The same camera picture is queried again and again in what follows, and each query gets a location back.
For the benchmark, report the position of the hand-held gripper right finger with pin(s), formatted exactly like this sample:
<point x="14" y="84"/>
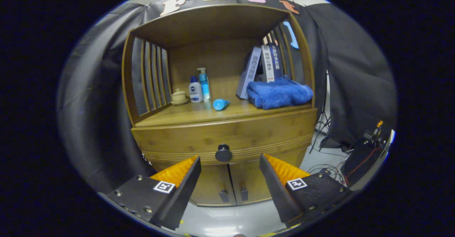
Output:
<point x="275" y="190"/>

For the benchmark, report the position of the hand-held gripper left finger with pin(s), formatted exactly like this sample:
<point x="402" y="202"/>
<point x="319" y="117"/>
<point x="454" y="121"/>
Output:
<point x="185" y="190"/>

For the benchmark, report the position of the wooden drawer with black knob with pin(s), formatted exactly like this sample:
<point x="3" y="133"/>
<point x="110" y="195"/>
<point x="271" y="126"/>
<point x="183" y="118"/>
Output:
<point x="227" y="133"/>

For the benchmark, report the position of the light blue tube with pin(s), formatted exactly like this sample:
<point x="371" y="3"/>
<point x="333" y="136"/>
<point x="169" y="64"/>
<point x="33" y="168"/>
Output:
<point x="220" y="104"/>

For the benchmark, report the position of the wooden cabinet door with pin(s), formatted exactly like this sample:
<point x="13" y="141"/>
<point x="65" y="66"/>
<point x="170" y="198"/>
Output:
<point x="249" y="180"/>
<point x="213" y="183"/>

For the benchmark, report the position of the wooden countertop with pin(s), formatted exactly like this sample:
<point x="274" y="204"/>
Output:
<point x="199" y="114"/>

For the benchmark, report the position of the wooden cabinet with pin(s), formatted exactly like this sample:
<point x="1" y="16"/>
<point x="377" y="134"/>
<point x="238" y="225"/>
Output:
<point x="213" y="59"/>

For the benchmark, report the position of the black light stand tripod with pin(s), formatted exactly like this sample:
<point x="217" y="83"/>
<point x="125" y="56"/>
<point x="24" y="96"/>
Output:
<point x="321" y="123"/>

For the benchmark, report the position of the cream lidded teacup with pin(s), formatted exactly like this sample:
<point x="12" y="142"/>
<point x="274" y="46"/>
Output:
<point x="179" y="97"/>

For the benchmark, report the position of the blue folded towel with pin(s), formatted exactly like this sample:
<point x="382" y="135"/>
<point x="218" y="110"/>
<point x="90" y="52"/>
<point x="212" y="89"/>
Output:
<point x="280" y="93"/>

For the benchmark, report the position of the white lotion bottle blue cap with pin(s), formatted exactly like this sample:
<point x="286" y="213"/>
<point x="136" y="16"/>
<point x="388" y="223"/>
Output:
<point x="195" y="91"/>

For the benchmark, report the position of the blue pump soap bottle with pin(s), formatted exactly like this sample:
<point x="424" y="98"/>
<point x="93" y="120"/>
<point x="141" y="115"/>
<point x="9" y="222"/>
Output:
<point x="204" y="85"/>

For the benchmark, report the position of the grey leaning book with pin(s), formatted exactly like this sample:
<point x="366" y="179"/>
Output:
<point x="250" y="69"/>

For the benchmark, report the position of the white spine book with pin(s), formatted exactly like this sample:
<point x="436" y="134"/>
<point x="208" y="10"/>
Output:
<point x="268" y="64"/>

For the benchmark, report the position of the dark blue book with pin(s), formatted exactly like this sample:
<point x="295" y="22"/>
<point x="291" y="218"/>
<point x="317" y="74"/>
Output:
<point x="277" y="61"/>

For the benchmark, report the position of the black backdrop cloth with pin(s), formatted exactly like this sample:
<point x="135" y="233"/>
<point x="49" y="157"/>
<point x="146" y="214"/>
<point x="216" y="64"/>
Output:
<point x="99" y="87"/>

